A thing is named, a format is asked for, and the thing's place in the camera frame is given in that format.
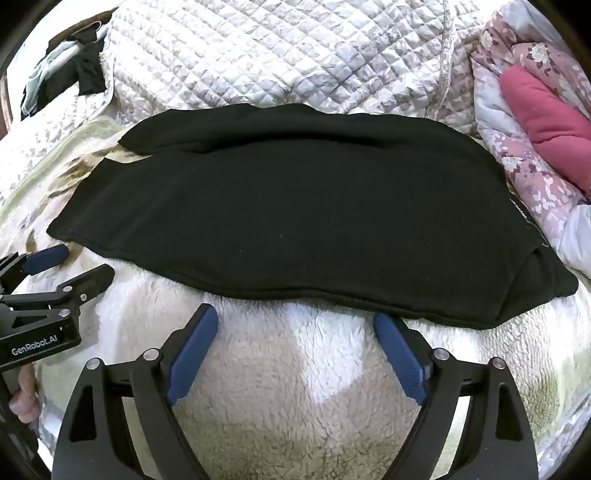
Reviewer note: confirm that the pink fleece blanket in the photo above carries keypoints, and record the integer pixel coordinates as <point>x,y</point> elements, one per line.
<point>549,120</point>

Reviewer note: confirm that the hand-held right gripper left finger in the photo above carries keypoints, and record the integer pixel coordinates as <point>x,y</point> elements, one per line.
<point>191,350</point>

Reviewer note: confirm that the white quilted bedspread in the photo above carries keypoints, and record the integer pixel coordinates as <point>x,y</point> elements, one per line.
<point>231,55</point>

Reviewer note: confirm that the pink floral duvet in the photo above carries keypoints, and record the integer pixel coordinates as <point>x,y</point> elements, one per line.
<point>521,157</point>

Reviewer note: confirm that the dark clothes pile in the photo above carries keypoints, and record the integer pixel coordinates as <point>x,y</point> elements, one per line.
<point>41,87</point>

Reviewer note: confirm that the black pants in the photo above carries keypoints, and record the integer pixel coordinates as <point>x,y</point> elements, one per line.
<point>300,207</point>

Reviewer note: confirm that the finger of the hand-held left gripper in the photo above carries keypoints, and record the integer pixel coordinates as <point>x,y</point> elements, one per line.
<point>92,281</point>
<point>46,258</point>

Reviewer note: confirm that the person's left hand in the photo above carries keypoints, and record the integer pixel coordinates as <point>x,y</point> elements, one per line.
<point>25,401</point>

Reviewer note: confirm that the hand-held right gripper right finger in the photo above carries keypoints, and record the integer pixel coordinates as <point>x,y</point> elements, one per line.
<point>401,355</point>

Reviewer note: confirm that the brown wooden bed frame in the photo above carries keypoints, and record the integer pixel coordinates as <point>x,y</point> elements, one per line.
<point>5,106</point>

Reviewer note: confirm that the white and green fleece blanket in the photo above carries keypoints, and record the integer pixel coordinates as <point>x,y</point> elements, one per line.
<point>286,364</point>

